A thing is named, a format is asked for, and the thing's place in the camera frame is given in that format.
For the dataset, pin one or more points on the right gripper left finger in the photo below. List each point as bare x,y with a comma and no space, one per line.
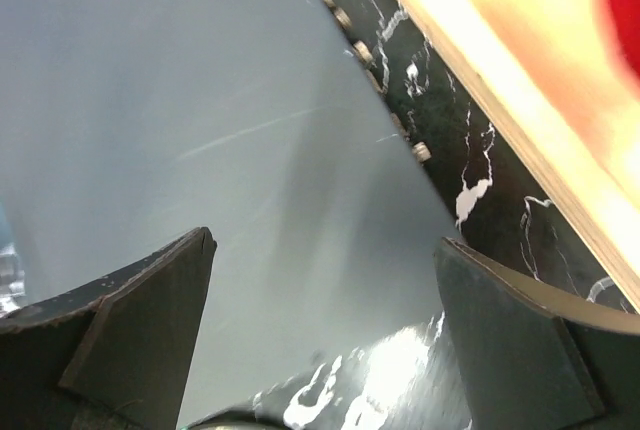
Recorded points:
114,353

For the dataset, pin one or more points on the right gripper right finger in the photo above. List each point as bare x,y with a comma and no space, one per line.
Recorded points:
532,356

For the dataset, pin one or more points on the red sock right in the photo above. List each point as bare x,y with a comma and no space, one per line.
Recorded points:
621,33

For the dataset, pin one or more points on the dark blue network switch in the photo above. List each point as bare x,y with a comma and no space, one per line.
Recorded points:
127,122

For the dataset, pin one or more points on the wooden drying rack frame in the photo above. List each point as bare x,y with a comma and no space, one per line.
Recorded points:
550,76

